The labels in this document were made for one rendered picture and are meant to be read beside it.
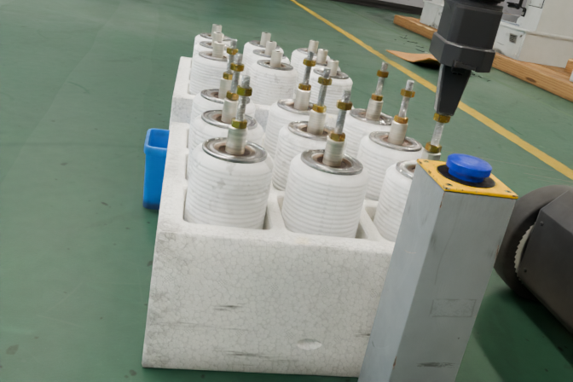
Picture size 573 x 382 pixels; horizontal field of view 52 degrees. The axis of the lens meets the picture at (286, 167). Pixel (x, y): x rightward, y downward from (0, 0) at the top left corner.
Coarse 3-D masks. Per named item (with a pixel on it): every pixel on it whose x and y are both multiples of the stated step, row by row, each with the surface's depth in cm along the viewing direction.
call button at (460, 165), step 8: (448, 160) 54; (456, 160) 53; (464, 160) 53; (472, 160) 54; (480, 160) 54; (456, 168) 52; (464, 168) 52; (472, 168) 52; (480, 168) 52; (488, 168) 52; (456, 176) 53; (464, 176) 53; (472, 176) 52; (480, 176) 52; (488, 176) 53
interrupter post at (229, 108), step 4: (224, 100) 78; (228, 100) 77; (236, 100) 78; (224, 104) 78; (228, 104) 77; (232, 104) 77; (236, 104) 77; (224, 108) 78; (228, 108) 78; (232, 108) 77; (236, 108) 78; (224, 112) 78; (228, 112) 78; (232, 112) 78; (236, 112) 78; (224, 116) 78; (228, 116) 78; (232, 116) 78; (224, 120) 78; (228, 120) 78
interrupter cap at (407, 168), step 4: (404, 160) 75; (408, 160) 76; (412, 160) 76; (416, 160) 76; (396, 164) 73; (400, 164) 74; (404, 164) 74; (408, 164) 74; (412, 164) 75; (416, 164) 75; (396, 168) 72; (400, 168) 72; (404, 168) 73; (408, 168) 73; (412, 168) 74; (400, 172) 71; (404, 172) 71; (408, 172) 71; (412, 172) 72; (404, 176) 71; (408, 176) 70; (412, 176) 70
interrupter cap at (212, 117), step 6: (204, 114) 78; (210, 114) 79; (216, 114) 80; (204, 120) 77; (210, 120) 76; (216, 120) 77; (252, 120) 80; (216, 126) 76; (222, 126) 76; (228, 126) 76; (246, 126) 77; (252, 126) 77
